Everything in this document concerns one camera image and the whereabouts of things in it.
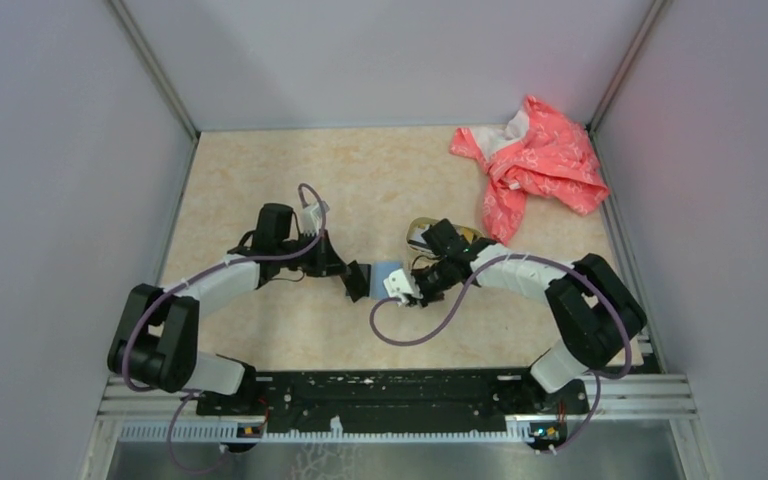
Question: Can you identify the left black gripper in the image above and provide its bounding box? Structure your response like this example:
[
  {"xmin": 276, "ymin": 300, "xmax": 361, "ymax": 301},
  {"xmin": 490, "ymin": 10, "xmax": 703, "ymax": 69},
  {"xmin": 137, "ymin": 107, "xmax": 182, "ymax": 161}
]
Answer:
[{"xmin": 277, "ymin": 228, "xmax": 351, "ymax": 277}]

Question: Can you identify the beige tray of cards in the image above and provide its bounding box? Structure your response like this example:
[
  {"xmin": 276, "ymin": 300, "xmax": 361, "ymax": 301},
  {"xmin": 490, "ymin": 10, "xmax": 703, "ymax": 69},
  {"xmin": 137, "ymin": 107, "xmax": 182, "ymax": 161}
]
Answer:
[{"xmin": 406, "ymin": 215, "xmax": 485, "ymax": 256}]

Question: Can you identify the beige card holder wallet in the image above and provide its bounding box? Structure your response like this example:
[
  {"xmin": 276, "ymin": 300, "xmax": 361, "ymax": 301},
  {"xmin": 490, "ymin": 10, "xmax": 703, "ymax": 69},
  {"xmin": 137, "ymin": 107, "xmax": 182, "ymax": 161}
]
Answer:
[{"xmin": 369, "ymin": 261, "xmax": 403, "ymax": 301}]

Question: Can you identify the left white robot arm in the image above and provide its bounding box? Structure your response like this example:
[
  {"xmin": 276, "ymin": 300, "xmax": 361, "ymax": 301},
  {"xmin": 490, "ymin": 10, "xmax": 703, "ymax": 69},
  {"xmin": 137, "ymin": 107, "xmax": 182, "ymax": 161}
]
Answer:
[{"xmin": 107, "ymin": 201, "xmax": 348, "ymax": 414}]

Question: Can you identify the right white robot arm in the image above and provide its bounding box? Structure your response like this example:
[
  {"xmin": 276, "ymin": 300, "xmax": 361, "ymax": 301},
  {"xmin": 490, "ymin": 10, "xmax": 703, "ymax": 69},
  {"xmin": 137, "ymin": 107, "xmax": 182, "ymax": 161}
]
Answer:
[{"xmin": 404, "ymin": 219, "xmax": 648, "ymax": 412}]

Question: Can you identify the pink crumpled cloth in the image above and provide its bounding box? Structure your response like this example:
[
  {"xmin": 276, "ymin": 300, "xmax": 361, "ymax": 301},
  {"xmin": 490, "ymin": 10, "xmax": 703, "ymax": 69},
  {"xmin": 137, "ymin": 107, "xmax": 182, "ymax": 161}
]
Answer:
[{"xmin": 449, "ymin": 95, "xmax": 610, "ymax": 244}]

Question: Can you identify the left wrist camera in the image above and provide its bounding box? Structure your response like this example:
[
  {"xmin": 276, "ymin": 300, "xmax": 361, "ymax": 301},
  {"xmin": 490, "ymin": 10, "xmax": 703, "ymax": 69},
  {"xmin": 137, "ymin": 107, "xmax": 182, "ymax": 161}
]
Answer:
[{"xmin": 299, "ymin": 202, "xmax": 329, "ymax": 235}]

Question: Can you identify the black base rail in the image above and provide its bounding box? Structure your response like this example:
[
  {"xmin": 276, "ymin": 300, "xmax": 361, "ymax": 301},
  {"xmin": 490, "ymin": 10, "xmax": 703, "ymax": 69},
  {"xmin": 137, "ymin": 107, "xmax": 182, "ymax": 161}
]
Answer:
[{"xmin": 196, "ymin": 368, "xmax": 590, "ymax": 434}]

